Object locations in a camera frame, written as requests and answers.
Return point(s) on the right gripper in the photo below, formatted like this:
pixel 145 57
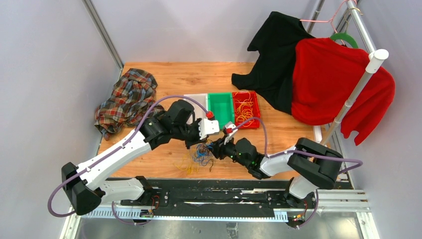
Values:
pixel 219 148

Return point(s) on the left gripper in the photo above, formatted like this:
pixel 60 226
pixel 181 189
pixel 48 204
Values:
pixel 197 140

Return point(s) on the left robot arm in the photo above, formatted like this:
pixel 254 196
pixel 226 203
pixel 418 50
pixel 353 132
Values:
pixel 86 185

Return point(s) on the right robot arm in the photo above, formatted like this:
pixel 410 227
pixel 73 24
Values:
pixel 318 166

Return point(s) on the white plastic bin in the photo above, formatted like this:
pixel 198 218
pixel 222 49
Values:
pixel 200 98

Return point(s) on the green plastic bin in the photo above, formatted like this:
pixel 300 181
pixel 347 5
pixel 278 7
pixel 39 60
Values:
pixel 221 104

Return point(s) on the red plastic bin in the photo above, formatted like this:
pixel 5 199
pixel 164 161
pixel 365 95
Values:
pixel 245 106

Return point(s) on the plaid shirt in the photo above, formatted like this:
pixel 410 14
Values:
pixel 132 95

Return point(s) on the black t-shirt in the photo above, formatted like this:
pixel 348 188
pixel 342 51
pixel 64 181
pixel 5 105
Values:
pixel 272 74

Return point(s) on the red t-shirt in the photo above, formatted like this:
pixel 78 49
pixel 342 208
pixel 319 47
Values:
pixel 325 75

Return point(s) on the green hanger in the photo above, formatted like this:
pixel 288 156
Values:
pixel 345 37

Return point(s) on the pink hanger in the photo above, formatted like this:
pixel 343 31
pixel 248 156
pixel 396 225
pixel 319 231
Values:
pixel 331 12

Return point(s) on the white clothes rack pole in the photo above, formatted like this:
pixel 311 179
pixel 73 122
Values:
pixel 376 59

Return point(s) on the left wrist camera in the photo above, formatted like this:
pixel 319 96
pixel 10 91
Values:
pixel 208 127

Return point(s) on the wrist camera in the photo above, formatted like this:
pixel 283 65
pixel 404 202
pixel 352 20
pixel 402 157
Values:
pixel 208 127
pixel 229 131

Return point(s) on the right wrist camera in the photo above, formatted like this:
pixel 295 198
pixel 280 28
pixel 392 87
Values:
pixel 229 131

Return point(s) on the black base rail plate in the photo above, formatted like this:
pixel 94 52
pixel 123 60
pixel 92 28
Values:
pixel 215 199

